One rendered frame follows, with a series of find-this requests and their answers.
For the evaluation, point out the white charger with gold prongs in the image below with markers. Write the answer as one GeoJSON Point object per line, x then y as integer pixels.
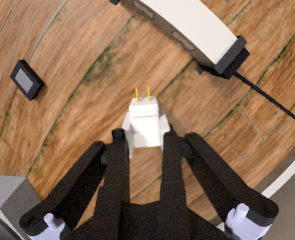
{"type": "Point", "coordinates": [144, 117]}

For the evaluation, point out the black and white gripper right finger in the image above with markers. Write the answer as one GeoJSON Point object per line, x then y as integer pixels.
{"type": "Point", "coordinates": [250, 214]}

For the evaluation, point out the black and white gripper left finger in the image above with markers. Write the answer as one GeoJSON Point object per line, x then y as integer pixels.
{"type": "Point", "coordinates": [60, 212]}

